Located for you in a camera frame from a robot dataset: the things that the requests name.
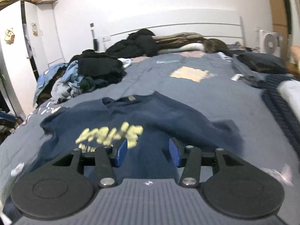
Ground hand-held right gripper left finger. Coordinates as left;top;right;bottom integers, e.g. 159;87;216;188
51;138;129;188

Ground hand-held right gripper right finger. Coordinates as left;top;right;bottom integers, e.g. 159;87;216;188
168;137;246;188

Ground navy blue t-shirt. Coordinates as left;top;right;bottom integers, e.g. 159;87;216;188
28;91;244;183

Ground dark green garment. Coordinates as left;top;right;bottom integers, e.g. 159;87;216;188
80;76;109;95

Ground grey printed quilt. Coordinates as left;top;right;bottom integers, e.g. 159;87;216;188
0;50;300;225

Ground grey sweatshirt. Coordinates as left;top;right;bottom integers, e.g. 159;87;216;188
50;80;80;104

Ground small white garment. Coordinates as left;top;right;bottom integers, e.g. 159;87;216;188
117;57;132;69

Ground black garment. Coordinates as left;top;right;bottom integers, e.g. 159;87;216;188
70;49;127;85

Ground light blue shirt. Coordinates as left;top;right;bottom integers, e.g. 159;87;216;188
60;61;82;85

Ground grey folded pants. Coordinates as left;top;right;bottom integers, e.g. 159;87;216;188
232;61;270;89

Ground white rolled cloth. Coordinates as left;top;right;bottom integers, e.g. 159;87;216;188
164;42;205;53

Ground blue printed cloth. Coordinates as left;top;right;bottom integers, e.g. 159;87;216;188
33;63;69;104

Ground black down jacket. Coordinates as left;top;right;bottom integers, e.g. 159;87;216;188
105;29;158;58

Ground navy dotted blanket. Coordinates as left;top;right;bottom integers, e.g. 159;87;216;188
261;74;300;151

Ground olive brown coat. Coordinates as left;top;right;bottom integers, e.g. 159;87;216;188
152;32;205;52

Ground camouflage garment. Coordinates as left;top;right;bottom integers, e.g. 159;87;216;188
203;38;229;53

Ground dark folded garment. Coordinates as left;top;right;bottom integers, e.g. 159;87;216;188
236;52;291;75

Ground brown folded blankets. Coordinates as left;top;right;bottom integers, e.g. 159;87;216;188
110;9;244;48

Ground white wardrobe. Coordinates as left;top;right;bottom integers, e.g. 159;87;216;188
0;0;66;120

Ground white fan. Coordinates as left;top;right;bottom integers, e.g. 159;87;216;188
258;29;283;57

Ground mouse cartoon sticker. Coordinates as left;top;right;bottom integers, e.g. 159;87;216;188
4;28;16;45

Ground tall brown cardboard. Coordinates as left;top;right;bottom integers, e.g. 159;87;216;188
265;0;289;31

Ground brown corduroy garment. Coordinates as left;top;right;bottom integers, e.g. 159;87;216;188
37;90;55;105

